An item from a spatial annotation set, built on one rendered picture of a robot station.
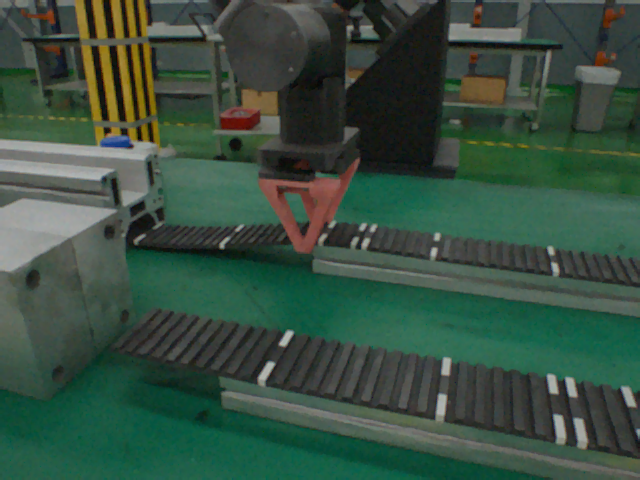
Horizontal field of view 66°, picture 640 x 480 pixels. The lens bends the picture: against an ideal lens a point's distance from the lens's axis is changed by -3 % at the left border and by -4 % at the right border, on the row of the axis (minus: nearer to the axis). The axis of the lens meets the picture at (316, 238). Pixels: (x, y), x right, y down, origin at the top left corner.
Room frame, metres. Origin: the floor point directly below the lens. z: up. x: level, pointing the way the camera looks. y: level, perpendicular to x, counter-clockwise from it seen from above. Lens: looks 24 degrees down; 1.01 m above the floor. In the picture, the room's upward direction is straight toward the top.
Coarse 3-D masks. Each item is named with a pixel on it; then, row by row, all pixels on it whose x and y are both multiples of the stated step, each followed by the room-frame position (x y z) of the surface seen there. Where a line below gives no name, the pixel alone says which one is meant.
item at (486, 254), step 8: (480, 240) 0.42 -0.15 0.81; (480, 248) 0.41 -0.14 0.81; (488, 248) 0.41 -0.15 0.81; (496, 248) 0.41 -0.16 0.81; (480, 256) 0.39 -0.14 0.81; (488, 256) 0.39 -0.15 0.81; (496, 256) 0.39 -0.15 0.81; (480, 264) 0.38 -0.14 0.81; (488, 264) 0.38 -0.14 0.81; (496, 264) 0.38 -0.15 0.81
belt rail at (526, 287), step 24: (336, 264) 0.42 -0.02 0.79; (360, 264) 0.42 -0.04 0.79; (384, 264) 0.41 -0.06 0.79; (408, 264) 0.40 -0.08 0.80; (432, 264) 0.39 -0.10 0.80; (456, 264) 0.39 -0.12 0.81; (432, 288) 0.39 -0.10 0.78; (456, 288) 0.39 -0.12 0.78; (480, 288) 0.38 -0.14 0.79; (504, 288) 0.38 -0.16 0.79; (528, 288) 0.38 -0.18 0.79; (552, 288) 0.37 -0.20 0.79; (576, 288) 0.36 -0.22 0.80; (600, 288) 0.36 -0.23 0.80; (624, 288) 0.35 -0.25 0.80; (624, 312) 0.35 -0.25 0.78
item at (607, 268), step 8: (592, 256) 0.39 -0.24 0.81; (600, 256) 0.39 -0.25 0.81; (608, 256) 0.39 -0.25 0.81; (600, 264) 0.37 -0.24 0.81; (608, 264) 0.38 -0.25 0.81; (616, 264) 0.37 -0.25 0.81; (600, 272) 0.36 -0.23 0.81; (608, 272) 0.36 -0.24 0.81; (616, 272) 0.36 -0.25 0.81; (608, 280) 0.35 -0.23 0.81; (616, 280) 0.35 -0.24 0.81; (624, 280) 0.35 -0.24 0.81
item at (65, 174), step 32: (0, 160) 0.52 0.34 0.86; (32, 160) 0.57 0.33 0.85; (64, 160) 0.56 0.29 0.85; (96, 160) 0.54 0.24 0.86; (128, 160) 0.53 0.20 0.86; (0, 192) 0.49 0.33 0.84; (32, 192) 0.48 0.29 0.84; (64, 192) 0.48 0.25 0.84; (96, 192) 0.47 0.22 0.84; (128, 192) 0.53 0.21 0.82; (128, 224) 0.49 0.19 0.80
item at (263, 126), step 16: (192, 16) 3.41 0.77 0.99; (224, 112) 3.51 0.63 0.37; (240, 112) 3.54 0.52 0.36; (256, 112) 3.56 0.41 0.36; (224, 128) 3.42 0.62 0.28; (240, 128) 3.40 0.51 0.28; (256, 128) 3.47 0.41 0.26; (272, 128) 3.47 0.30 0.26; (240, 144) 3.90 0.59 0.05; (224, 160) 3.40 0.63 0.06
